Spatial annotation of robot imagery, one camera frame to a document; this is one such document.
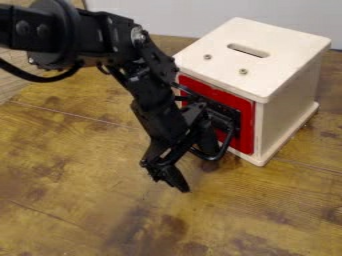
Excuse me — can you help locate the white wooden box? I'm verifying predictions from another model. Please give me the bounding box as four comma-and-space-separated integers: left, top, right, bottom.
175, 17, 331, 166

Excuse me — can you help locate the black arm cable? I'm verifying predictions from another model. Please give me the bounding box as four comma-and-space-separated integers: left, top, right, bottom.
171, 82, 199, 103

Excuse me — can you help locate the black metal drawer handle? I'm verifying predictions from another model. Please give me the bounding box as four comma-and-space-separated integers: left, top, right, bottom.
199, 108, 236, 161

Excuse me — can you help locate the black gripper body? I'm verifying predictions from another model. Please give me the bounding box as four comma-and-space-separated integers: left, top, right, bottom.
131, 100, 207, 170

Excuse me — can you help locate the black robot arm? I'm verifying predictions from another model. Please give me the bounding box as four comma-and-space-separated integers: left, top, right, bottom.
0, 0, 219, 193

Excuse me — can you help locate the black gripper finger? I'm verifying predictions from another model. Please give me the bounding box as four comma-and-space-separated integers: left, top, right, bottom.
191, 118, 219, 157
148, 165, 189, 193

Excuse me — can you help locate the red drawer front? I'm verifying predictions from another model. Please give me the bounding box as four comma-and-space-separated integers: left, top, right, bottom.
177, 74, 255, 155

